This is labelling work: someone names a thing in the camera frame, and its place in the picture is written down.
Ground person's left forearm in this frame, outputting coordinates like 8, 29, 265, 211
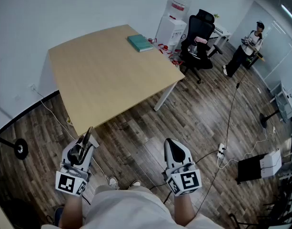
58, 194, 86, 229

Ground slim metallic object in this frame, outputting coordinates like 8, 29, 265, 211
76, 126, 94, 163

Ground black stand with round base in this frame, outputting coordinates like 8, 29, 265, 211
259, 108, 281, 129
0, 133, 30, 161

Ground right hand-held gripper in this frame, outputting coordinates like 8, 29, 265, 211
161, 138, 202, 197

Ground black office chair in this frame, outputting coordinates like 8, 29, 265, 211
178, 9, 223, 85

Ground person's beige shorts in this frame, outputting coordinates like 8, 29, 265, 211
40, 184, 226, 229

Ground wooden table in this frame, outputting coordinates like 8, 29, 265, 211
48, 24, 186, 150

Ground ceiling light strip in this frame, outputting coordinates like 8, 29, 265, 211
280, 4, 292, 26

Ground small black side table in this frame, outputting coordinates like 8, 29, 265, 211
244, 52, 266, 70

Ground clear water bottle red label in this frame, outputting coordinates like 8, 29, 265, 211
166, 0, 193, 20

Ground black box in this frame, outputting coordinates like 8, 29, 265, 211
235, 153, 268, 185

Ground white power strip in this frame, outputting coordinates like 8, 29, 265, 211
217, 142, 227, 157

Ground white water dispenser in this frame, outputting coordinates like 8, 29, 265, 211
154, 15, 188, 52

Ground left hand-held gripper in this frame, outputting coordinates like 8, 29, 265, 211
55, 135, 96, 197

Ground person's left white shoe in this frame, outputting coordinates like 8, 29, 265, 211
107, 176, 121, 191

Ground white glass cabinet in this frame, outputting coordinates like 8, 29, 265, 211
269, 81, 292, 124

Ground long black cable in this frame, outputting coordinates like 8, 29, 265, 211
149, 67, 250, 216

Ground row of red-capped bottles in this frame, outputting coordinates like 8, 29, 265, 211
147, 37, 185, 69

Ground white wall socket cable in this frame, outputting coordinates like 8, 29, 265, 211
34, 89, 111, 179

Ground teal book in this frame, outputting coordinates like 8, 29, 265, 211
127, 34, 154, 53

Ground black metal rack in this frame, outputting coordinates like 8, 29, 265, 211
228, 175, 292, 229

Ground white desk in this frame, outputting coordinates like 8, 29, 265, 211
207, 23, 232, 57

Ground white box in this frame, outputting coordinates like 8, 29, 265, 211
259, 149, 282, 179

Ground person's right forearm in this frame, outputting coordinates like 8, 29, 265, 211
173, 191, 200, 227

